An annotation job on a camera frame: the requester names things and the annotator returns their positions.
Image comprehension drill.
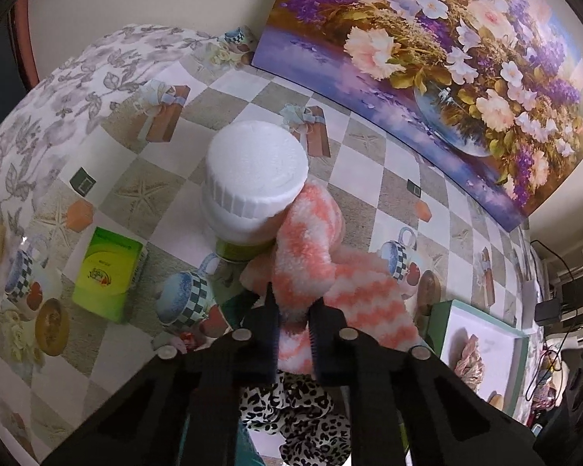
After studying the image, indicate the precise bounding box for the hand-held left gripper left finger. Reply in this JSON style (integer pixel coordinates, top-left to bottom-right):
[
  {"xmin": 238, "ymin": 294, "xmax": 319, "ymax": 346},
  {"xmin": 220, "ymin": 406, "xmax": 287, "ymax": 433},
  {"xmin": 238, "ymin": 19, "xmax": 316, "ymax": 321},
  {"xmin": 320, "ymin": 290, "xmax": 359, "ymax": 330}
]
[{"xmin": 41, "ymin": 282, "xmax": 279, "ymax": 466}]

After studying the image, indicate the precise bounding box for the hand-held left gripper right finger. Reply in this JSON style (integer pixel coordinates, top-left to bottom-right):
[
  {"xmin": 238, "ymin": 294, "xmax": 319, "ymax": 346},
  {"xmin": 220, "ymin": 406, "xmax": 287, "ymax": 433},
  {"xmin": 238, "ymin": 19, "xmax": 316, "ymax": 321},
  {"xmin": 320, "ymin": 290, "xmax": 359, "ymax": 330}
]
[{"xmin": 309, "ymin": 300, "xmax": 551, "ymax": 466}]

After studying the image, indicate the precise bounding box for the red pink pipe cleaner flower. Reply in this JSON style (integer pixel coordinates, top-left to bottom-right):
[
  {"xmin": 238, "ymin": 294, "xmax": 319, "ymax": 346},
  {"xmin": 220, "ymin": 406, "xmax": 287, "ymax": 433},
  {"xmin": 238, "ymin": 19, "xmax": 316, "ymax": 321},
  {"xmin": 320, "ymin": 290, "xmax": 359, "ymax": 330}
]
[{"xmin": 150, "ymin": 332, "xmax": 201, "ymax": 353}]

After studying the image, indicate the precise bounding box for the pink white striped fuzzy sock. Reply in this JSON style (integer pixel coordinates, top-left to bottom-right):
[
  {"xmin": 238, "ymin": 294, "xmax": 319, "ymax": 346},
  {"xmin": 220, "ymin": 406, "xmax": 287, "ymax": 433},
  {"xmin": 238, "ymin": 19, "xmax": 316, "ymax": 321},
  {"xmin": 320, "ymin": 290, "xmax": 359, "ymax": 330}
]
[{"xmin": 239, "ymin": 179, "xmax": 423, "ymax": 374}]

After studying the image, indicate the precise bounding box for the green paper box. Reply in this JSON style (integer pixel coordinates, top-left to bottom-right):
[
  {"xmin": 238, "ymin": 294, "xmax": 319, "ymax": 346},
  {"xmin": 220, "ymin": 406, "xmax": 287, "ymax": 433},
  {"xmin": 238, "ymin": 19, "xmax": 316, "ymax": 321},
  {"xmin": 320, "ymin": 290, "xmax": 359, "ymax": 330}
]
[{"xmin": 72, "ymin": 226, "xmax": 149, "ymax": 324}]

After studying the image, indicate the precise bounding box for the leopard print cloth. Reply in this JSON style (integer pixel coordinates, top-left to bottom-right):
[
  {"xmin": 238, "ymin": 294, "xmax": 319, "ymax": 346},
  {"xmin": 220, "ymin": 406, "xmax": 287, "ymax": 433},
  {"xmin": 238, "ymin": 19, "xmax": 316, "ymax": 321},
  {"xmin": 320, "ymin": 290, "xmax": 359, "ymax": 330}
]
[{"xmin": 238, "ymin": 371, "xmax": 353, "ymax": 466}]

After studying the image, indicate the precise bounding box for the teal box with flower picture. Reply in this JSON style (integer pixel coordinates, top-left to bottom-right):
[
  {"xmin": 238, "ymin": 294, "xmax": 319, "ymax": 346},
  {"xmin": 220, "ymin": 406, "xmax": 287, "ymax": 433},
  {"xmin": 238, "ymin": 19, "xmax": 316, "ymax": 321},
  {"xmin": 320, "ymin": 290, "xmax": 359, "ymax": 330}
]
[{"xmin": 425, "ymin": 299, "xmax": 531, "ymax": 421}]

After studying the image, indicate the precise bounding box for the white bottle with green label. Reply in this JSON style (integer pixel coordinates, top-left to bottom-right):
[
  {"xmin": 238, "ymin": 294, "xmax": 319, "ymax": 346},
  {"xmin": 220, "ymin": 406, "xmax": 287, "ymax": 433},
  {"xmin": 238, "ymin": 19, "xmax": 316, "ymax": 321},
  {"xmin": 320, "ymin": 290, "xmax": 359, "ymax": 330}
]
[{"xmin": 200, "ymin": 121, "xmax": 310, "ymax": 263}]

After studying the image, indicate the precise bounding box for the checkered printed tablecloth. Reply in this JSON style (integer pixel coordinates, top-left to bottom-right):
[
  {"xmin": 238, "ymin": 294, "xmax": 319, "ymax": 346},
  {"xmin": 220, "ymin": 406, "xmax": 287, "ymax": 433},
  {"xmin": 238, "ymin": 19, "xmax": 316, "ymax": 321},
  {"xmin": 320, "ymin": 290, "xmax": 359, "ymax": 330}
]
[{"xmin": 0, "ymin": 26, "xmax": 540, "ymax": 466}]

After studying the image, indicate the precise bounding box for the black router box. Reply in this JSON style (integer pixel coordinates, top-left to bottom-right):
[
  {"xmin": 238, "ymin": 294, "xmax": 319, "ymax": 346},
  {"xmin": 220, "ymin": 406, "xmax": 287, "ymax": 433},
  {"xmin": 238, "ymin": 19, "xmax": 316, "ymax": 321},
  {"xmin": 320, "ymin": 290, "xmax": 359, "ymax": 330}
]
[{"xmin": 534, "ymin": 298, "xmax": 562, "ymax": 326}]

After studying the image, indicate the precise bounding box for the floral painting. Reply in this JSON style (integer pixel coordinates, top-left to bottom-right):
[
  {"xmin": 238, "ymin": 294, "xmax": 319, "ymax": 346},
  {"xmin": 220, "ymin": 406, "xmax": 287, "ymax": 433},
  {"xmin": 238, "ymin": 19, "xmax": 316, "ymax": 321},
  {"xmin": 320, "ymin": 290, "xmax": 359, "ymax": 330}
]
[{"xmin": 251, "ymin": 0, "xmax": 583, "ymax": 233}]

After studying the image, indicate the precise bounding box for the grey leaf print tablecloth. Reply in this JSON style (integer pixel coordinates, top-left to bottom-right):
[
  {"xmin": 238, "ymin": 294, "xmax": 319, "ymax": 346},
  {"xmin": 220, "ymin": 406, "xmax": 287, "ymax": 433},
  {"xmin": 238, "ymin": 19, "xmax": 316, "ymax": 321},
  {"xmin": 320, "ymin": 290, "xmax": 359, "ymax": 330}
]
[{"xmin": 0, "ymin": 23, "xmax": 220, "ymax": 234}]

